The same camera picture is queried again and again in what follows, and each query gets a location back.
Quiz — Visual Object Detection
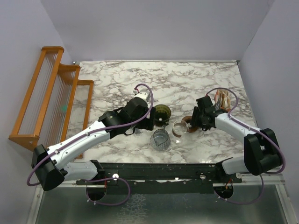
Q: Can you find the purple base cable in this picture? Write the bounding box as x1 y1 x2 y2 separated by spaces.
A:
85 176 132 207
217 174 265 205

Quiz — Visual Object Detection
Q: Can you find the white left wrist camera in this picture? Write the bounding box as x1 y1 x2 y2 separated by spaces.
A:
133 90 150 102

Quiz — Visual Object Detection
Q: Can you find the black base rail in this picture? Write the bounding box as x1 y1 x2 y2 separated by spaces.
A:
65 161 242 195

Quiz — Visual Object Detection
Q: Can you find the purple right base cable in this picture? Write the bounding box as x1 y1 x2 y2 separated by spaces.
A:
217 174 265 205

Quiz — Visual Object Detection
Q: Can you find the clear glass dripper cone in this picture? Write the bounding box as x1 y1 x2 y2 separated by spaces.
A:
172 120 189 144

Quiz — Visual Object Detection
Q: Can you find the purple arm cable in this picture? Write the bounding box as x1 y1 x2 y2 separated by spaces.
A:
206 88 287 174
26 84 154 187

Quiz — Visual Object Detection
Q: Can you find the clear glass carafe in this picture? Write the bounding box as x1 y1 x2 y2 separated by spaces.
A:
150 125 171 152

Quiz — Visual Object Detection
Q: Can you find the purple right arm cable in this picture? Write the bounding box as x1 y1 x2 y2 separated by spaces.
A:
206 88 287 174

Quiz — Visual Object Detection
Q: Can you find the dark green glass dripper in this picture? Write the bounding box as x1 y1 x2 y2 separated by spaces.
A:
154 104 171 126

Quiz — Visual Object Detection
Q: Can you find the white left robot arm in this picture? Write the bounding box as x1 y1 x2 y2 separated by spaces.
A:
31 92 155 191

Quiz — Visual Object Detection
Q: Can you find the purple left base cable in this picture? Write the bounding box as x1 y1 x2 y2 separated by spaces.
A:
85 176 132 207

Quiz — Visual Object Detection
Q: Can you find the orange wooden rack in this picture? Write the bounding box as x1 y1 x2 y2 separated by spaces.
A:
9 46 94 151

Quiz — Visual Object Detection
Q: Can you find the brown wooden dripper collar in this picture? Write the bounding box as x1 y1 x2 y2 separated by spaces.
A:
182 116 198 133

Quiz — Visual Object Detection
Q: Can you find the orange coffee filter box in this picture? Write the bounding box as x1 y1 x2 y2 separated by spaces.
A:
214 89 231 112

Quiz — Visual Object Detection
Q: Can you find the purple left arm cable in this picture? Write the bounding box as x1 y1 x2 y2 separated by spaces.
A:
26 84 154 187

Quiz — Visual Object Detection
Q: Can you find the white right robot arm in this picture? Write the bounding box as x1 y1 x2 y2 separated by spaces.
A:
191 96 285 182

